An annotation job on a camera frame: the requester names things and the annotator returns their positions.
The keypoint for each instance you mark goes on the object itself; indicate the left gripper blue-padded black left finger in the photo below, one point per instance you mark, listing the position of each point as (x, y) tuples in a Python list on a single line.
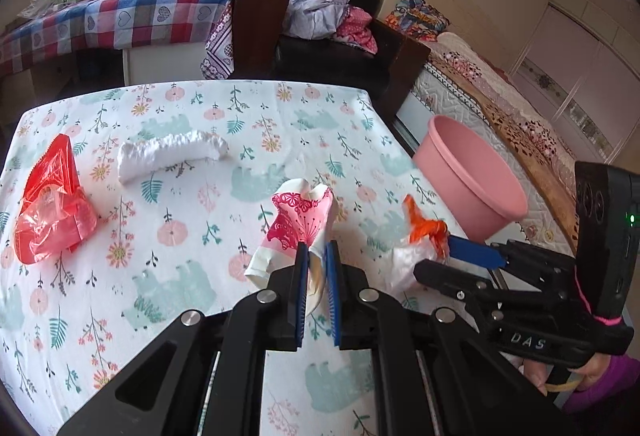
[(203, 374)]

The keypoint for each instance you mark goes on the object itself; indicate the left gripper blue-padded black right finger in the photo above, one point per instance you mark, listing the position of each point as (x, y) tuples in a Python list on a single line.
[(433, 374)]

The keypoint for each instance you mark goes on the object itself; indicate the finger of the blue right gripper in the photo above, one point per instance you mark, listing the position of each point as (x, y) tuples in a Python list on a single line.
[(475, 253)]

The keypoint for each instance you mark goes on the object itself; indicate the orange white plastic bag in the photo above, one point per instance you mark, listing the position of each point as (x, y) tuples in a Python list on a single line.
[(426, 239)]

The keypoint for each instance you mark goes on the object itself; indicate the pink white patterned bag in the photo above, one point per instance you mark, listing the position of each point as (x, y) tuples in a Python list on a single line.
[(304, 214)]

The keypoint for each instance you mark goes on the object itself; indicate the person's right hand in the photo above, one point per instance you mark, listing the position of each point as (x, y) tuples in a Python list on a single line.
[(580, 379)]

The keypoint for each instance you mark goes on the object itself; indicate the pink plastic basin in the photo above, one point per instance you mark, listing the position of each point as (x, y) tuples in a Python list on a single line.
[(472, 179)]

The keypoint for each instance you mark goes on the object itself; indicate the bed with floral quilt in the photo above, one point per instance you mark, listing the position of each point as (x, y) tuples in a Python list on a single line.
[(457, 82)]

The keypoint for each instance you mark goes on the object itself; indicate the floral bear tablecloth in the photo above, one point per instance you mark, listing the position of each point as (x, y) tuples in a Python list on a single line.
[(183, 236)]

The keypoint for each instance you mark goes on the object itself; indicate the pink sliding wardrobe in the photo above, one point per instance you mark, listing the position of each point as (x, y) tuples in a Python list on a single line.
[(583, 89)]

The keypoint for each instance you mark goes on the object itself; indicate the red plastic bag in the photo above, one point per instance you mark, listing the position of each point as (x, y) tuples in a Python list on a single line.
[(56, 213)]

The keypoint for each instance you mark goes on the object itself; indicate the beige wooden headboard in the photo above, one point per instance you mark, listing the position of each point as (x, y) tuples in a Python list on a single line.
[(472, 24)]

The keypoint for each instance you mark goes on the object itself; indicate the colourful comic pillow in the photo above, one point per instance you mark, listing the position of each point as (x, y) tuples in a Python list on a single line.
[(418, 20)]

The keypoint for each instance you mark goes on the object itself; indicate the pile of clothes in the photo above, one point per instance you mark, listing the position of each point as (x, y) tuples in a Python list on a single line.
[(336, 20)]

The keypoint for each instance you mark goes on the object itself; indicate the black leather armchair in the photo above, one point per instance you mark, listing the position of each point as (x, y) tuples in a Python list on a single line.
[(339, 42)]

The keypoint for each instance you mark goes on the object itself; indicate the plaid tablecloth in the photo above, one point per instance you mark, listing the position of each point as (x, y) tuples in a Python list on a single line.
[(124, 24)]

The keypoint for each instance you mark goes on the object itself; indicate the black camera device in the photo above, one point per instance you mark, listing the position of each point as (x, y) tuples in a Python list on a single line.
[(607, 204)]

